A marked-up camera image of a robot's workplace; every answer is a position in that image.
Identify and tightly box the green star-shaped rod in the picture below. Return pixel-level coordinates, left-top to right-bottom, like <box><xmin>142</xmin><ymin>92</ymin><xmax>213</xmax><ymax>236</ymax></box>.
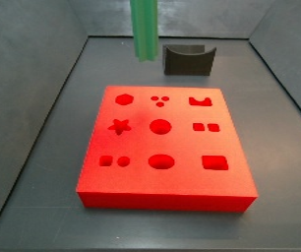
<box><xmin>129</xmin><ymin>0</ymin><xmax>159</xmax><ymax>61</ymax></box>

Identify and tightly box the red block with shaped holes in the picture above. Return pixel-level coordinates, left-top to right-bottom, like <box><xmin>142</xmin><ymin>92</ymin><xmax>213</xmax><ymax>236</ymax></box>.
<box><xmin>76</xmin><ymin>87</ymin><xmax>258</xmax><ymax>213</ymax></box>

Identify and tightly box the black curved holder bracket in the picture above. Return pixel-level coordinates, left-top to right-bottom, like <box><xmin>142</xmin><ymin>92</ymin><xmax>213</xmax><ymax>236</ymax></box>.
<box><xmin>163</xmin><ymin>44</ymin><xmax>216</xmax><ymax>76</ymax></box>

